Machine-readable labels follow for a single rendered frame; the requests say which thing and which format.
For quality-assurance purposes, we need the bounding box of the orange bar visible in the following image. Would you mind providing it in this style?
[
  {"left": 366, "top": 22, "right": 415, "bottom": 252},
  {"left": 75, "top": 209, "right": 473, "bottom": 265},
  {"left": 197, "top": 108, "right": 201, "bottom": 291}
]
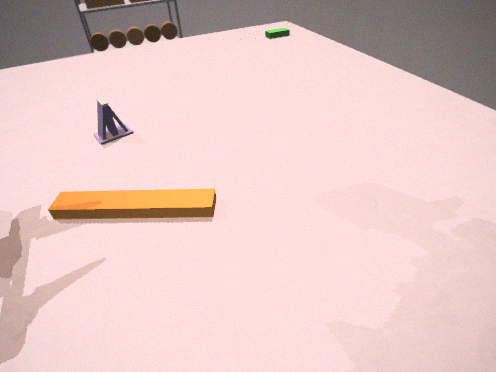
[{"left": 48, "top": 189, "right": 217, "bottom": 220}]

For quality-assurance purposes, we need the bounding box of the green rectangular block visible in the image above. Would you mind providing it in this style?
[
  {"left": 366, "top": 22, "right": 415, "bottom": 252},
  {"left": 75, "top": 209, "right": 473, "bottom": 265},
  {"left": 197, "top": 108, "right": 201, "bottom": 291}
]
[{"left": 265, "top": 27, "right": 290, "bottom": 39}]

